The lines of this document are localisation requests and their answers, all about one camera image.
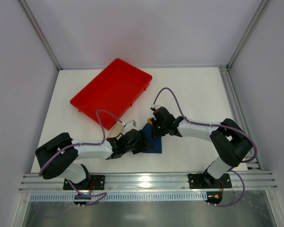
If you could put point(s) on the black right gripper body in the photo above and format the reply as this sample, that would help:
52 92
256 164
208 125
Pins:
156 129

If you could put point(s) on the aluminium right side rail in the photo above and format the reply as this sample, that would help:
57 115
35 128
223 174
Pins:
237 112

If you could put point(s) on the aluminium rail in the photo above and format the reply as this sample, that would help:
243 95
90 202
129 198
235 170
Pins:
177 181
237 112

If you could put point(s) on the aluminium corner post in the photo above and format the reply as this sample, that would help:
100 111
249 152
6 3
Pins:
36 27
249 31

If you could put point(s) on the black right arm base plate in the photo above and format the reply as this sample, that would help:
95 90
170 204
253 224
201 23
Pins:
205 181

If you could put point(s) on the white slotted cable duct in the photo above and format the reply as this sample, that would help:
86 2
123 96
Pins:
123 196

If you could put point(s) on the black controller board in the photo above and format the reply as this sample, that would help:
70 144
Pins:
82 200
213 197

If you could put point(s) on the right black controller board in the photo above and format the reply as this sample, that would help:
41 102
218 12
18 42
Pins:
213 197

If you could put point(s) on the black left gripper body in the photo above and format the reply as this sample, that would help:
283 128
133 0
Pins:
143 141

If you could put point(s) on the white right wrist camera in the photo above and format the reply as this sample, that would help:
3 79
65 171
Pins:
155 106

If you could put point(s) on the dark blue paper napkin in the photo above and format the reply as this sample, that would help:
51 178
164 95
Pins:
156 142

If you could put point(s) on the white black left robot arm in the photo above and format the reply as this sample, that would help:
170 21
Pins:
57 157

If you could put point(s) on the aluminium right corner post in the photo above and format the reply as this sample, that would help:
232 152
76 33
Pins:
249 31

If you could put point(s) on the aluminium front rail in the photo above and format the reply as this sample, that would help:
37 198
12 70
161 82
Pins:
177 181

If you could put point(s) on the aluminium left corner post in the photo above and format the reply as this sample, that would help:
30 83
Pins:
36 27

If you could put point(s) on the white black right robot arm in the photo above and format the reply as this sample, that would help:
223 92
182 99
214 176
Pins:
230 142

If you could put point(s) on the left black controller board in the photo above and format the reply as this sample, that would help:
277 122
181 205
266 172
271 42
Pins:
82 200

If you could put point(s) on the red plastic tray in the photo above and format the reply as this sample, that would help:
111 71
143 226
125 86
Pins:
114 89

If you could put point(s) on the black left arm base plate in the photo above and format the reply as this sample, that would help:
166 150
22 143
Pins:
95 182

